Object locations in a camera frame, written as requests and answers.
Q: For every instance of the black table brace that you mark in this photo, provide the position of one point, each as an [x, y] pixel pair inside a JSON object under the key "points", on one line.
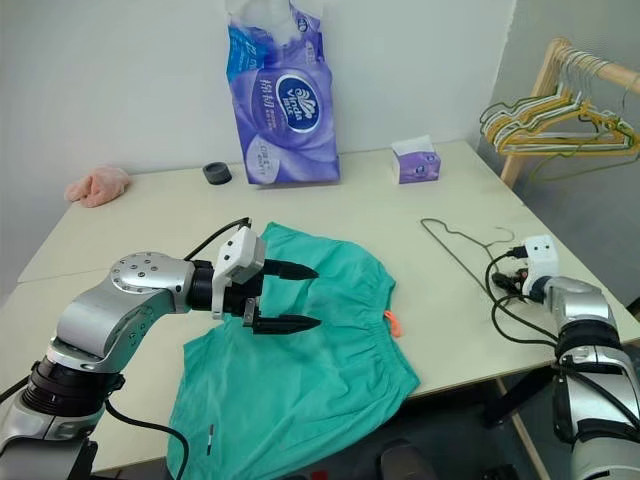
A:
{"points": [[520, 397]]}

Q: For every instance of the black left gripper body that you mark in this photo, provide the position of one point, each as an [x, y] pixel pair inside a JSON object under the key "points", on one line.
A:
{"points": [[240, 300]]}

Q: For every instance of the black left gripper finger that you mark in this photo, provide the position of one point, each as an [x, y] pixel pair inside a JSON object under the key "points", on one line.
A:
{"points": [[290, 325], [292, 271]]}

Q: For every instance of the pink cloth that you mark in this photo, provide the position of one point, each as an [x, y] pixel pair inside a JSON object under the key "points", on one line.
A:
{"points": [[100, 185]]}

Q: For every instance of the small purple tissue pack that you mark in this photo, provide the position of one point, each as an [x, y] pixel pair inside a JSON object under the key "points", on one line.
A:
{"points": [[417, 165]]}

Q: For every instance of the large purple tissue pack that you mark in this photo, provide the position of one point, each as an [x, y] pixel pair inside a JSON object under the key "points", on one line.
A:
{"points": [[285, 125]]}

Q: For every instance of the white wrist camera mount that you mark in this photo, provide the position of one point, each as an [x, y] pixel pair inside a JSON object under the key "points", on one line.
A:
{"points": [[542, 255], [240, 255]]}

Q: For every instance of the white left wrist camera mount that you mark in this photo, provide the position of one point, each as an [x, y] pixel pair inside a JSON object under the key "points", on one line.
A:
{"points": [[240, 255]]}

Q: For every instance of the black round cup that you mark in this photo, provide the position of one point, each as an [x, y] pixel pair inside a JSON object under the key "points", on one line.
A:
{"points": [[217, 175]]}

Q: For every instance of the wooden clothes rack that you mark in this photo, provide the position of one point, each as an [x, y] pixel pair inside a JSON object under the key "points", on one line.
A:
{"points": [[543, 82]]}

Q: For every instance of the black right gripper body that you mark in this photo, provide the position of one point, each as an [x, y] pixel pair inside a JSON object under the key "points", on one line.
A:
{"points": [[510, 282]]}

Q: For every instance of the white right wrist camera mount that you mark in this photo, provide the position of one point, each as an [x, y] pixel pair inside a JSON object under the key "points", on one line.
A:
{"points": [[542, 255]]}

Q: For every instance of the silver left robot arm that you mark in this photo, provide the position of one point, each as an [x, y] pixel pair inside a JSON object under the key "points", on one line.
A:
{"points": [[100, 310]]}

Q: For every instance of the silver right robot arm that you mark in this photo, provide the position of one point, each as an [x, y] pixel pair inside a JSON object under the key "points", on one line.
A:
{"points": [[580, 305]]}

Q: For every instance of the dark rounded shape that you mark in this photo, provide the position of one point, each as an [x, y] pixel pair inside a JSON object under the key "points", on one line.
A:
{"points": [[407, 462]]}

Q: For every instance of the light wooden table leg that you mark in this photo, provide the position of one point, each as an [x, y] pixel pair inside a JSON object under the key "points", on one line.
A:
{"points": [[517, 425]]}

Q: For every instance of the green shorts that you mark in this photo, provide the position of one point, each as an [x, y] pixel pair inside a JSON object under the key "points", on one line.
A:
{"points": [[300, 375]]}

